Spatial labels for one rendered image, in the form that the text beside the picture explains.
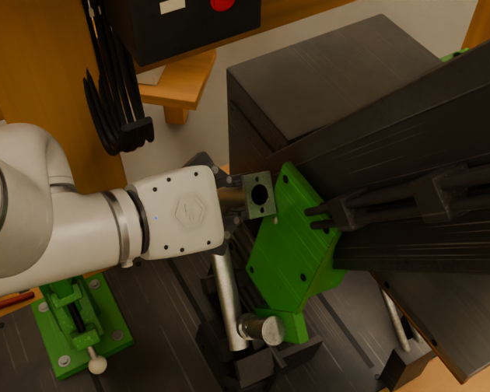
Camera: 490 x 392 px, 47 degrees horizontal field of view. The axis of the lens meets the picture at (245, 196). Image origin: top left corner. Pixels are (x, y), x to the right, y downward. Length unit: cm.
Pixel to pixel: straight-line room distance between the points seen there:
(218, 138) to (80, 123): 169
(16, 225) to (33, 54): 41
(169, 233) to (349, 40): 46
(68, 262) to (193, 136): 197
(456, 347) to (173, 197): 39
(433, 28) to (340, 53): 242
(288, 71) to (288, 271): 31
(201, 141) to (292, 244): 183
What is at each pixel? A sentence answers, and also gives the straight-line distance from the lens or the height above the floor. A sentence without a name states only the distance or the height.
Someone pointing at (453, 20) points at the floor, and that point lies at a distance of 341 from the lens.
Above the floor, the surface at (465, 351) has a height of 113.
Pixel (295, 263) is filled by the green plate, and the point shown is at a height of 118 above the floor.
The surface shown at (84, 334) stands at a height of 100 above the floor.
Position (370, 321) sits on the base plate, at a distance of 100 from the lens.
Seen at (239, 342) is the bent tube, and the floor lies 100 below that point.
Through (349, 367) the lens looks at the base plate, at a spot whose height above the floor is 90.
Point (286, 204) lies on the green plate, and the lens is 70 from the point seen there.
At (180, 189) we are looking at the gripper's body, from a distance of 65.
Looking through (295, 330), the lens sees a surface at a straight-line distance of 76.
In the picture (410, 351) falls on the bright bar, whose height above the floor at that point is 101.
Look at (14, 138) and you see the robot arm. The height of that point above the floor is 143.
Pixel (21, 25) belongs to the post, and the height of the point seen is 138.
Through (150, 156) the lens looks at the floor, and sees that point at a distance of 247.
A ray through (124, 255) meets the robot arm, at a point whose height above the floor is 126.
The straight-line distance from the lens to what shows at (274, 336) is 77.
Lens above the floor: 178
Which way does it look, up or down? 51 degrees down
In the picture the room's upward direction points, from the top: straight up
